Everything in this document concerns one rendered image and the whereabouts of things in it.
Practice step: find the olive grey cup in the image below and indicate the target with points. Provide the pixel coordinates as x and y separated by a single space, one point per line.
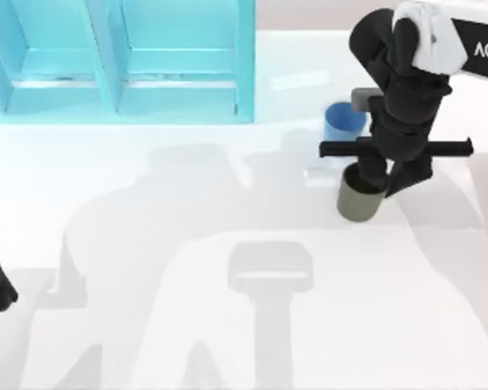
358 203

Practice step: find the blue cup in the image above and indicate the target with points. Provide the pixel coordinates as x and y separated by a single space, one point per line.
343 120

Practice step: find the light blue rack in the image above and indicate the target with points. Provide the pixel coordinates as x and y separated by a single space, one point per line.
118 61

